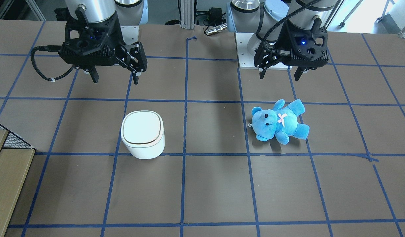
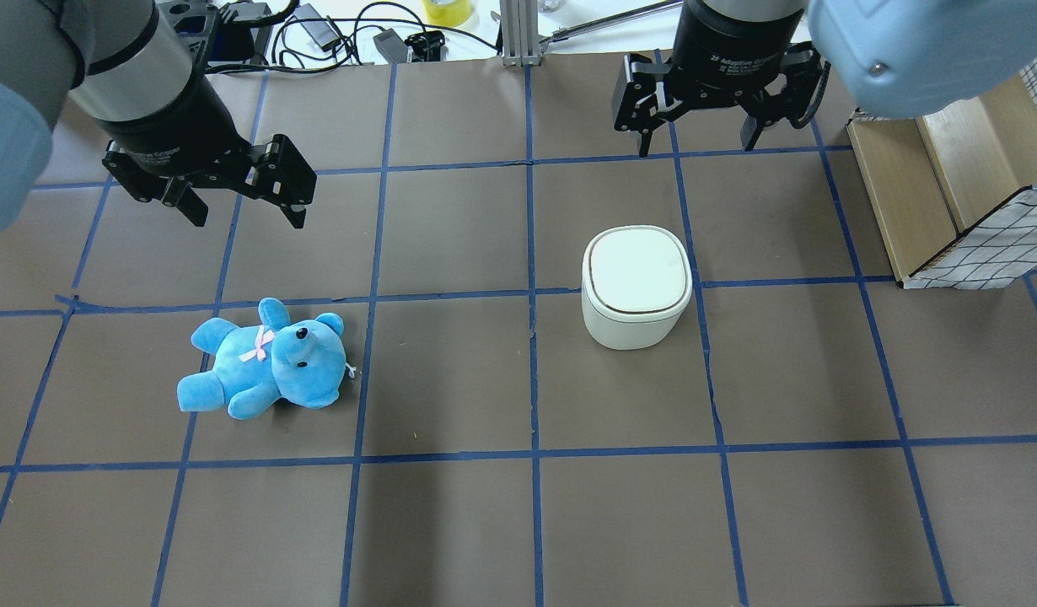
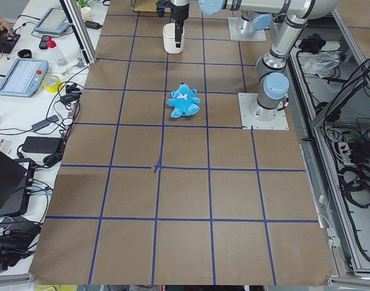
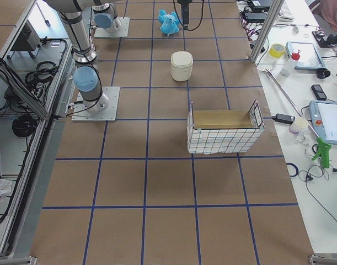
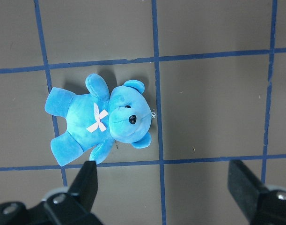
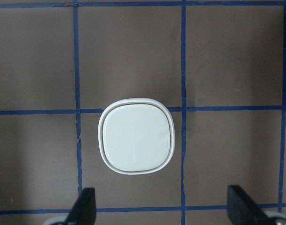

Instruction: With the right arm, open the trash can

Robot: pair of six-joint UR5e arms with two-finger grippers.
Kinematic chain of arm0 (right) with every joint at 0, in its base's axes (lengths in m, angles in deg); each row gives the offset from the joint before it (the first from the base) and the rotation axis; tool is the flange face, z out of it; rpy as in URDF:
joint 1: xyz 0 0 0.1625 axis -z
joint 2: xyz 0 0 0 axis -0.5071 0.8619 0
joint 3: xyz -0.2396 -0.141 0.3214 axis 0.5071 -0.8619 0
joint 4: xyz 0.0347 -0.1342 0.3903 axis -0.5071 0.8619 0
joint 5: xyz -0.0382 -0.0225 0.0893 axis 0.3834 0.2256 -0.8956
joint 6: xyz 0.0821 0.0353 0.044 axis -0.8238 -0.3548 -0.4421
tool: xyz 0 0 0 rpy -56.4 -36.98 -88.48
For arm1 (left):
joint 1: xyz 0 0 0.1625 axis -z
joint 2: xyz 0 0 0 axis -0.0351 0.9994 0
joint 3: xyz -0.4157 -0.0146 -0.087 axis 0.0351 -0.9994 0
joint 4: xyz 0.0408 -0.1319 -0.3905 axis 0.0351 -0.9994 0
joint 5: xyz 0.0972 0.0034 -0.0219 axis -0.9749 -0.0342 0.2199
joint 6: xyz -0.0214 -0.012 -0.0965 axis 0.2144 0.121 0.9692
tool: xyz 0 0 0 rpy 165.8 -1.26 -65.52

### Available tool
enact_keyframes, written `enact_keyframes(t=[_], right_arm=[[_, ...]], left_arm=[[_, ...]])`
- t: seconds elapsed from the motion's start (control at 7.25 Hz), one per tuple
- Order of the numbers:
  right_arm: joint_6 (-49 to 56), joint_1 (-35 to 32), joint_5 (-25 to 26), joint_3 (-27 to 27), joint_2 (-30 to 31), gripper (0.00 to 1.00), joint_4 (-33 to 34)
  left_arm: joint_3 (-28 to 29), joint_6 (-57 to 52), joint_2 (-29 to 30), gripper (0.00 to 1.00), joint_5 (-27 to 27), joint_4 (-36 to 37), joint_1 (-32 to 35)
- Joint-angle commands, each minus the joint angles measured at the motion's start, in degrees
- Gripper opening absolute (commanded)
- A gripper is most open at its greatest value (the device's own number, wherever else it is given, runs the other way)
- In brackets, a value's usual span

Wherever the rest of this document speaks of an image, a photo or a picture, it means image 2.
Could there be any aluminium frame post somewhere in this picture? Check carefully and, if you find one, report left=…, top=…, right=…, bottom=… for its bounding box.
left=498, top=1, right=543, bottom=67

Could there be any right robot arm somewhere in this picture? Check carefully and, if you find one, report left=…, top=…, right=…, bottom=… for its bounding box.
left=612, top=1, right=1037, bottom=157

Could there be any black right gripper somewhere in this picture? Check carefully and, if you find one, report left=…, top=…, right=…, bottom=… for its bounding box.
left=612, top=1, right=830, bottom=158

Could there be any wooden box with grid cloth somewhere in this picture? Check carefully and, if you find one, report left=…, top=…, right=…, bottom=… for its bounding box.
left=846, top=57, right=1037, bottom=291

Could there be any black power adapter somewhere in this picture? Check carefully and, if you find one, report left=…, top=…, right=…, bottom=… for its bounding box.
left=293, top=3, right=342, bottom=51

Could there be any white lidded trash can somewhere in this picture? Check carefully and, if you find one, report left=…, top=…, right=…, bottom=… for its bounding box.
left=581, top=224, right=693, bottom=351

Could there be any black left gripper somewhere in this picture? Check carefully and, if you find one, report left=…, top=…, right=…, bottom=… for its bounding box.
left=99, top=74, right=318, bottom=229

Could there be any blue teddy bear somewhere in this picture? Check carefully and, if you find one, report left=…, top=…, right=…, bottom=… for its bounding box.
left=176, top=298, right=357, bottom=420

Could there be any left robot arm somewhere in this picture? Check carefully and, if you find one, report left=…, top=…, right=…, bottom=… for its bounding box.
left=0, top=1, right=317, bottom=232

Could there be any yellow tape roll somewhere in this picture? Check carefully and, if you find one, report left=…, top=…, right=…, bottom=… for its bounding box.
left=422, top=0, right=475, bottom=28

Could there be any long metal grabber rod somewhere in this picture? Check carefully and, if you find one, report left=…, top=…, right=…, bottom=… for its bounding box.
left=539, top=1, right=683, bottom=47

